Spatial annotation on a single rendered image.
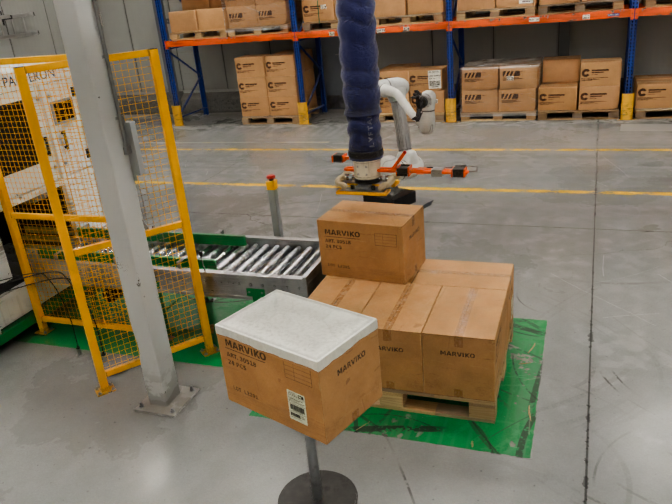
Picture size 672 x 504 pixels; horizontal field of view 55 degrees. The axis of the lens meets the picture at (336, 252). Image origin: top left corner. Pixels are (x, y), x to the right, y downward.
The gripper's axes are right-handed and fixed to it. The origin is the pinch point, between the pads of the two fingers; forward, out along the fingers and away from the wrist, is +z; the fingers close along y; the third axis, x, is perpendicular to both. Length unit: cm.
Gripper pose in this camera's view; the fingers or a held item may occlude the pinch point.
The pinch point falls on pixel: (413, 108)
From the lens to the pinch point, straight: 427.5
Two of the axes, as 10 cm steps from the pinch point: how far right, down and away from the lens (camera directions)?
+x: -9.2, -0.7, 3.8
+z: -3.8, 3.9, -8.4
